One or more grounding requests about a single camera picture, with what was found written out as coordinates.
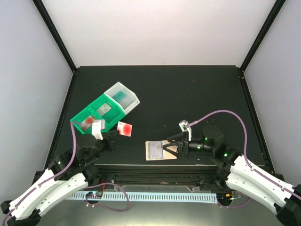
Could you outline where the tan card holder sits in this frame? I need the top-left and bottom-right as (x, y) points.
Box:
(145, 140), (177, 161)

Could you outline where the red dot credit card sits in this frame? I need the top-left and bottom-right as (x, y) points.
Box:
(117, 121), (132, 137)

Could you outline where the floral credit card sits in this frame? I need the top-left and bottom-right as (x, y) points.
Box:
(149, 141), (164, 159)

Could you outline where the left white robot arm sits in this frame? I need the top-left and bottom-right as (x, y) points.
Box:
(0, 130), (119, 226)

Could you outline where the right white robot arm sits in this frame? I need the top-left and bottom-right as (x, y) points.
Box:
(162, 121), (301, 226)

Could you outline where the red dot card in bin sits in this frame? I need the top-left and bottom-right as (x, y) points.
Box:
(80, 115), (95, 131)

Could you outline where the floral card in bin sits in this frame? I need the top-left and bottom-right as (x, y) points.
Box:
(96, 103), (111, 116)

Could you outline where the teal card in bin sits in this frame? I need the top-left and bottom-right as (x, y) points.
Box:
(112, 91), (127, 102)

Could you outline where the green bin near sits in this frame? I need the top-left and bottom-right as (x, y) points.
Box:
(70, 107), (103, 134)

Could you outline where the green bin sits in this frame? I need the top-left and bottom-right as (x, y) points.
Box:
(70, 107), (103, 134)
(87, 94), (125, 131)

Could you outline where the green bin middle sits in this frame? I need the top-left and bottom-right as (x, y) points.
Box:
(87, 94), (125, 131)

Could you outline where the white translucent bin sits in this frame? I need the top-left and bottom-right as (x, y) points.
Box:
(104, 82), (140, 115)

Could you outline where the left controller board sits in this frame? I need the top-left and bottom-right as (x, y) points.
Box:
(86, 191), (103, 199)

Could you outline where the controller board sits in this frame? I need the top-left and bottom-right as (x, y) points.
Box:
(86, 191), (103, 199)
(216, 192), (241, 200)

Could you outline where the right controller board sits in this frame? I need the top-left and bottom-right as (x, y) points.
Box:
(216, 192), (241, 200)

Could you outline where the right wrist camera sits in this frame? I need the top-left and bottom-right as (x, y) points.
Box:
(179, 120), (192, 141)

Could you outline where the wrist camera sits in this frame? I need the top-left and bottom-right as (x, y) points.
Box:
(179, 120), (192, 141)
(91, 119), (105, 140)

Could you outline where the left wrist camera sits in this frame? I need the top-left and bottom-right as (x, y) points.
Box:
(91, 119), (105, 140)

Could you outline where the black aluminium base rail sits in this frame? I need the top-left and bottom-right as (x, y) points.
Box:
(96, 164), (230, 193)

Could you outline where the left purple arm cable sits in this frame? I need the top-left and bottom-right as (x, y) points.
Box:
(1, 121), (104, 226)

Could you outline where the white slotted cable duct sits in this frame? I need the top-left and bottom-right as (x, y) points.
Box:
(66, 191), (217, 204)

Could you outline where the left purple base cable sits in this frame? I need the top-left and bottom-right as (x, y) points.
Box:
(85, 181), (130, 212)

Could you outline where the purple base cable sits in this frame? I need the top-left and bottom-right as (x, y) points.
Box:
(85, 181), (130, 212)
(217, 195), (251, 210)

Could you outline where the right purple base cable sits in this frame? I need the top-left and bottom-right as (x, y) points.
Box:
(217, 195), (251, 210)

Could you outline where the left black frame post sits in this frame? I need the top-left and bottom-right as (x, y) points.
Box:
(32, 0), (77, 72)

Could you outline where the black frame post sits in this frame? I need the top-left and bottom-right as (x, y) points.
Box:
(240, 0), (286, 73)
(32, 0), (77, 72)

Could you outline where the right black frame post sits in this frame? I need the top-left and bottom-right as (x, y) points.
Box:
(240, 0), (286, 73)

